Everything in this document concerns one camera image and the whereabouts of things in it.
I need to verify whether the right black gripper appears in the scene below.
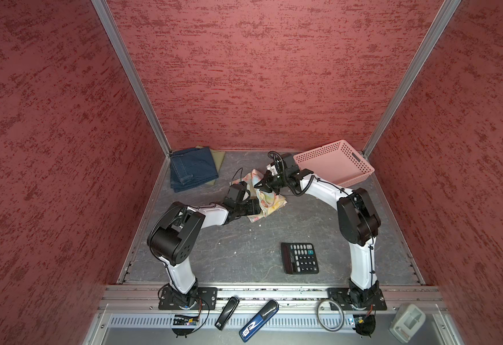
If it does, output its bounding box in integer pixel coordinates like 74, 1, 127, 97
254, 169, 290, 195

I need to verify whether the olive green skirt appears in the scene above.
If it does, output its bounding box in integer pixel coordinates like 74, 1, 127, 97
210, 149, 226, 175

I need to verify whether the grey plastic dispenser box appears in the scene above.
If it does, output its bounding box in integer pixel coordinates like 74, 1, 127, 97
389, 303, 426, 344

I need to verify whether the black desk calculator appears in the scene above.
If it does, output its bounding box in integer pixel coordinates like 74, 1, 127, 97
280, 242, 319, 275

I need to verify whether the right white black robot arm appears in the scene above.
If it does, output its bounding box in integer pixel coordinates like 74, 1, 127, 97
254, 151, 381, 310

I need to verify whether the blue denim skirt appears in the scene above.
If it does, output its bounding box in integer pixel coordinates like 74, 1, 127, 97
170, 147, 218, 193

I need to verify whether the pink plastic basket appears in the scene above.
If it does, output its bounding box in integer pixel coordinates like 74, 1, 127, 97
294, 139, 375, 188

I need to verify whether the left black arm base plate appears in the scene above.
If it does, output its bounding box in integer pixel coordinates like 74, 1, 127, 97
158, 285, 218, 311

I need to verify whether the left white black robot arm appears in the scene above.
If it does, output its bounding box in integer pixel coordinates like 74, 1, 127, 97
147, 198, 262, 308

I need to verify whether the left small circuit board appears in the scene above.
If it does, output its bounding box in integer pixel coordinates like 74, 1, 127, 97
172, 314, 200, 327

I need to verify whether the grey coiled cable ring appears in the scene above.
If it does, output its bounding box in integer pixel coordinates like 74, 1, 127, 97
316, 299, 346, 333

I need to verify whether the blue black stapler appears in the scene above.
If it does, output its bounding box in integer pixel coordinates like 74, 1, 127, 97
239, 300, 279, 343

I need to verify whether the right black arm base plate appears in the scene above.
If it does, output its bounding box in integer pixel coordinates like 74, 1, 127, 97
327, 287, 387, 311

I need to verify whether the pastel patterned cloth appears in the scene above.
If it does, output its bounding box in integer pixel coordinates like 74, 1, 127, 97
243, 169, 287, 223

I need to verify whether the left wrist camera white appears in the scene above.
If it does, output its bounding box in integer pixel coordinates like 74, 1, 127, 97
223, 181, 248, 208

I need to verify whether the small circuit board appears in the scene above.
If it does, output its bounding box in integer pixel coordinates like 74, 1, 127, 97
172, 314, 200, 327
354, 315, 377, 337

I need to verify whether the right small circuit board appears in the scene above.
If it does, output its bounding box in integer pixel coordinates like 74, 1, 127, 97
354, 315, 377, 337

